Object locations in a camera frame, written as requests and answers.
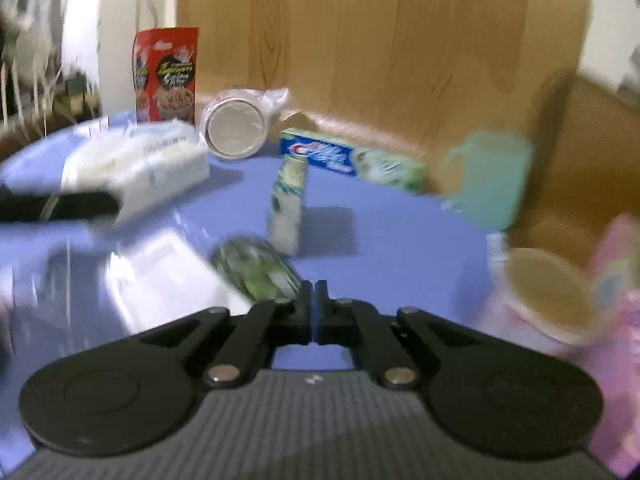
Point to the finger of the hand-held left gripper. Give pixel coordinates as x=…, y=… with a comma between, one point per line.
x=75, y=206

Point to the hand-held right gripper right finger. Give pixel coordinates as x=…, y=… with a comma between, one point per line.
x=322, y=312

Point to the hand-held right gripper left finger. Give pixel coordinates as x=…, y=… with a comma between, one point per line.
x=306, y=312

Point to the white tissue pack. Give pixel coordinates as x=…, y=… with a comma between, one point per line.
x=150, y=160

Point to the dark round tin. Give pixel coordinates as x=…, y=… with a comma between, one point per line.
x=255, y=267

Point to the green printed packet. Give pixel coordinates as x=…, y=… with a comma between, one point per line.
x=287, y=205

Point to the white plastic tray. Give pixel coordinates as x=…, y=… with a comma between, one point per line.
x=170, y=280

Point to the dark clutter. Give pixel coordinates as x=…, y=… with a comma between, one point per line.
x=40, y=75

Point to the toothpaste box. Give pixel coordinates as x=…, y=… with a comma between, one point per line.
x=350, y=157

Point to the red snack box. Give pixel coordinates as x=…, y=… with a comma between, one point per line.
x=167, y=75

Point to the bagged paper cup stack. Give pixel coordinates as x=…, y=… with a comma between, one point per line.
x=235, y=127

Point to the green plastic cup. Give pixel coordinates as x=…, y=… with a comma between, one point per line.
x=490, y=180

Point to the wooden board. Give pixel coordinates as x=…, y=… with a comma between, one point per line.
x=380, y=45

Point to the pink box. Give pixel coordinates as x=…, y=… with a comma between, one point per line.
x=620, y=310

